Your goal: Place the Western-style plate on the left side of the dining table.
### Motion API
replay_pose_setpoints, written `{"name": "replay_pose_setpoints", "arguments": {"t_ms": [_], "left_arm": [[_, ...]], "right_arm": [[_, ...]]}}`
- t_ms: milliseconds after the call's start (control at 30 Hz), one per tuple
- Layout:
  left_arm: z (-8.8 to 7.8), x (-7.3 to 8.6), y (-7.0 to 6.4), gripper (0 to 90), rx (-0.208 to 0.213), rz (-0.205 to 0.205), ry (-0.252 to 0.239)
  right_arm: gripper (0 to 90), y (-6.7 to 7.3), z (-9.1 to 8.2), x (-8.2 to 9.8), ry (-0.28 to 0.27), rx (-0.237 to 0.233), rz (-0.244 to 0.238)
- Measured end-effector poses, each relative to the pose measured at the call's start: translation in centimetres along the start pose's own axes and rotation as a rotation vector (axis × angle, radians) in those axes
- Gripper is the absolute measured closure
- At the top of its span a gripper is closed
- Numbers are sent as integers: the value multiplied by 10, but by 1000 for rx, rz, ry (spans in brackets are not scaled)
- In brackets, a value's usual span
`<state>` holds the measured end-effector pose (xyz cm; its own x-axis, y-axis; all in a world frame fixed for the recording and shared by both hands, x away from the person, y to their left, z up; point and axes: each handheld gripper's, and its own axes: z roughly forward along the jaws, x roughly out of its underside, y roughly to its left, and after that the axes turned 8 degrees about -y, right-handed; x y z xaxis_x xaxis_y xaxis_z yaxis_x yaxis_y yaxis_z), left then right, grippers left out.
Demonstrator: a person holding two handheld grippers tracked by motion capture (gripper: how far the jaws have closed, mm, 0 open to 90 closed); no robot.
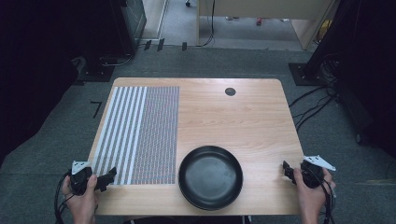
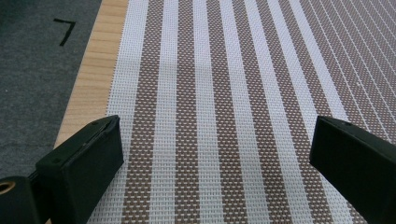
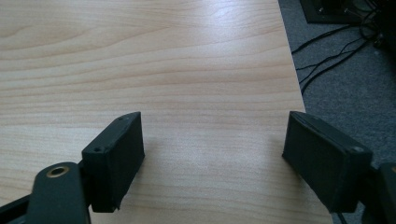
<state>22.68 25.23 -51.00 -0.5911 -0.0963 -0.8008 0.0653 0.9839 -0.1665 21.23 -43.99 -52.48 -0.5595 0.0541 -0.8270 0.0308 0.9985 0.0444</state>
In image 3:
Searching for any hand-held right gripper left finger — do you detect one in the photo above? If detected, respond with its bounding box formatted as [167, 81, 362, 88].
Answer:
[80, 111, 146, 214]

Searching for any dark equipment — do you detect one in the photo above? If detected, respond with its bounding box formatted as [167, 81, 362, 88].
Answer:
[358, 0, 396, 52]

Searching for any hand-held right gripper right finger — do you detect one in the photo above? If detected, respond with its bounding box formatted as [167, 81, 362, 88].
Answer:
[281, 110, 374, 215]

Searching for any black stand base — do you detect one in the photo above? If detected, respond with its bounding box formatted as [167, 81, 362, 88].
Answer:
[299, 0, 375, 25]

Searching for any thin black cable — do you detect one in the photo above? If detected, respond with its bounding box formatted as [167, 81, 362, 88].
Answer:
[295, 36, 367, 85]

